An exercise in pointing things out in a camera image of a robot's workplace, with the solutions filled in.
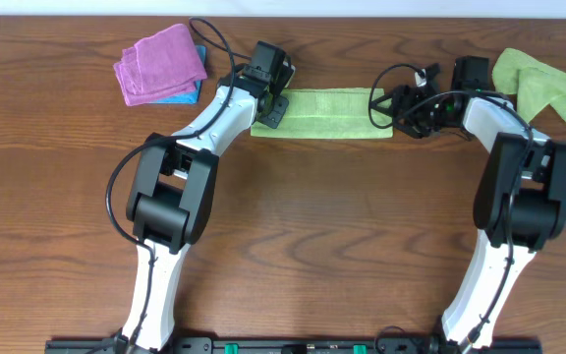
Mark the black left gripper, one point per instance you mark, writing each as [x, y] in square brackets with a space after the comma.
[275, 109]

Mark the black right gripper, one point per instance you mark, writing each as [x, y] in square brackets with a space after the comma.
[412, 105]

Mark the light green cloth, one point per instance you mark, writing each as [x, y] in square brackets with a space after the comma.
[324, 114]

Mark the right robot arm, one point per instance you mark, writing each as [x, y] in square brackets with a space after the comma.
[520, 203]

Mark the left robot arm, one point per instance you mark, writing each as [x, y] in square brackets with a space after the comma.
[171, 198]

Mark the folded blue cloth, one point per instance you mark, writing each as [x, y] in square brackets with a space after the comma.
[189, 98]

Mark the folded purple cloth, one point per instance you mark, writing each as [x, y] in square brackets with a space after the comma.
[163, 65]

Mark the crumpled green cloth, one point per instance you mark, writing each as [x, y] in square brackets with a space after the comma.
[535, 84]

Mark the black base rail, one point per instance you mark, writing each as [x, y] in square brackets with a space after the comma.
[394, 343]

